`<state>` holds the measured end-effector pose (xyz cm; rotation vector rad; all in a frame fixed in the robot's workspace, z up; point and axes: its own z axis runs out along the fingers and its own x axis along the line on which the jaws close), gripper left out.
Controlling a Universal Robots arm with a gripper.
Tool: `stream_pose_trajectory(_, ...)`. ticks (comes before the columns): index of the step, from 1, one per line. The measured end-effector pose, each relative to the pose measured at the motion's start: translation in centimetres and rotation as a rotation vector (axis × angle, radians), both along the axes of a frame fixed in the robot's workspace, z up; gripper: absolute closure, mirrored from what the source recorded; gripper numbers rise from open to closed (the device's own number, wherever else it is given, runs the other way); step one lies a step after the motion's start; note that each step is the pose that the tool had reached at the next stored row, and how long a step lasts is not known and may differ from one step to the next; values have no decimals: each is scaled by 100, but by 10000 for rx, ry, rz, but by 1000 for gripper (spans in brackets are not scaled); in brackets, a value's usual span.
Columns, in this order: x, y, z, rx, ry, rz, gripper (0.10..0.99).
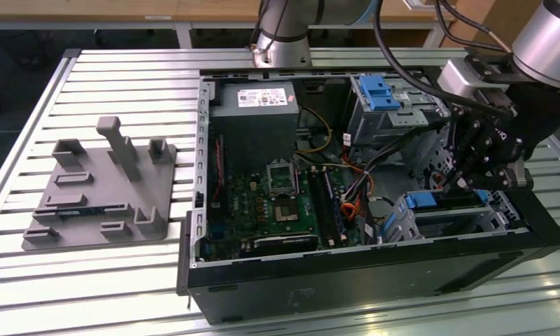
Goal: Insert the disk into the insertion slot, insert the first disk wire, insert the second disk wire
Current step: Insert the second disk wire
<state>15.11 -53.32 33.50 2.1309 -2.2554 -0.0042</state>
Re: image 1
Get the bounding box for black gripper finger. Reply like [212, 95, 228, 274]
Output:
[453, 167, 537, 193]
[441, 104, 492, 194]

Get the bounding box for hard disk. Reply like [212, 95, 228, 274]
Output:
[403, 188, 491, 214]

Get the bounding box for metal disk bay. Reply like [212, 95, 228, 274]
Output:
[380, 188, 520, 243]

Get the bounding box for black RAM slot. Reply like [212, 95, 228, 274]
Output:
[307, 167, 333, 246]

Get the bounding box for metal optical drive cage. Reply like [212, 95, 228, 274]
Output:
[347, 74, 453, 150]

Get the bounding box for blue drive latch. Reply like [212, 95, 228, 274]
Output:
[359, 75, 399, 112]

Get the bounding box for black round speaker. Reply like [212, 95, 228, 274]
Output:
[368, 197, 397, 221]

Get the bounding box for white framed box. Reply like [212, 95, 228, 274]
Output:
[403, 0, 437, 11]

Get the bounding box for metal socket cover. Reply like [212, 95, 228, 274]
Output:
[265, 158, 301, 201]

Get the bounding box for CPU socket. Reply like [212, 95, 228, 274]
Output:
[273, 201, 305, 224]

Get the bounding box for black PC case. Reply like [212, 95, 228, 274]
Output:
[176, 64, 560, 325]

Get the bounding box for grey power supply unit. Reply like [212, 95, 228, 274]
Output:
[209, 80, 300, 172]

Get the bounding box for black graphics card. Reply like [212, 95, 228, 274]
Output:
[250, 232, 320, 259]

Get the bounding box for green motherboard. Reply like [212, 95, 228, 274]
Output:
[204, 153, 369, 253]

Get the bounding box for grey parts rack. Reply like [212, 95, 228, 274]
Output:
[21, 116, 178, 252]

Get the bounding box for wooden desk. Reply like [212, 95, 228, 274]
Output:
[0, 0, 459, 49]

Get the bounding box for RAM stick on rack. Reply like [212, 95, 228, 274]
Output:
[57, 207, 108, 218]

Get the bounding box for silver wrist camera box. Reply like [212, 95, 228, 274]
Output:
[436, 57, 491, 102]

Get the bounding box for multicolour wire bundle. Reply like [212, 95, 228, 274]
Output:
[325, 153, 379, 208]

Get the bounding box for yellow wire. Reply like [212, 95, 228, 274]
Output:
[295, 106, 333, 155]

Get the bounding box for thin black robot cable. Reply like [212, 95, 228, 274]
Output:
[436, 0, 515, 54]

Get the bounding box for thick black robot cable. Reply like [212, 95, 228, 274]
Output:
[372, 0, 519, 119]

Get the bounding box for orange wire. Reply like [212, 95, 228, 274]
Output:
[339, 202, 364, 222]

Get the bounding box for thin red wire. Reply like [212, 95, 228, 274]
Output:
[214, 134, 226, 208]

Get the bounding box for black arm base cable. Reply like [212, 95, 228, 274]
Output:
[246, 0, 291, 67]

